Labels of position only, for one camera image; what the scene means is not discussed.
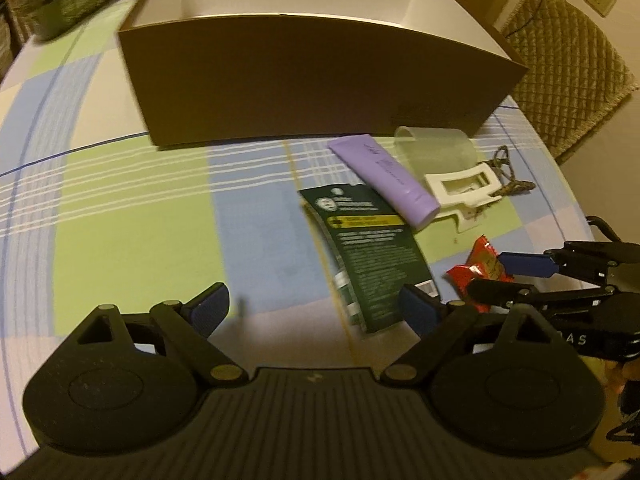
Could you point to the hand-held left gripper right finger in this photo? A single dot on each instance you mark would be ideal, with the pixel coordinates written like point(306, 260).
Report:
point(417, 310)

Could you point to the dark green packet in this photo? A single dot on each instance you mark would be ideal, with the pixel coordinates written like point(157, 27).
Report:
point(375, 250)

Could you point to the brown cardboard box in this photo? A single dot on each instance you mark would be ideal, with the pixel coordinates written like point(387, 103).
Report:
point(300, 85)

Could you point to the dark green box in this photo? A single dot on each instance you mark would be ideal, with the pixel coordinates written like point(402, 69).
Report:
point(75, 0)

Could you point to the wicker chair with quilted cushion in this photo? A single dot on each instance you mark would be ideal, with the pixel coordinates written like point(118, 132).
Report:
point(565, 70)

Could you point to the plaid cloth desktop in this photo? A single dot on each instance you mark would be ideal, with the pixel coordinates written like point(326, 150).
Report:
point(150, 210)

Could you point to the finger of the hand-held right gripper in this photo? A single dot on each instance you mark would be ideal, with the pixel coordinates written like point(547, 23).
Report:
point(500, 292)
point(525, 264)

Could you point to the white hair claw clip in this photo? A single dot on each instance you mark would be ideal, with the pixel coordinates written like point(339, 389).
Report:
point(434, 186)

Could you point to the clear plastic box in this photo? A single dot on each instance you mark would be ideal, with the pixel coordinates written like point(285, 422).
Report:
point(440, 152)

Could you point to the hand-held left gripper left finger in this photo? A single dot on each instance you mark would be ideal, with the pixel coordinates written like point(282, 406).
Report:
point(212, 310)

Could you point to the brown hair claw clip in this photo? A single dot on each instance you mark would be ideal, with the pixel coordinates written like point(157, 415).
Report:
point(510, 187)

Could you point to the red snack packet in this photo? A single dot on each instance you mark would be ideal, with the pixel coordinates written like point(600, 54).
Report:
point(482, 260)

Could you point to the purple tube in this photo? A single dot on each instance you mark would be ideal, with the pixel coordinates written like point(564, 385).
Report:
point(385, 175)

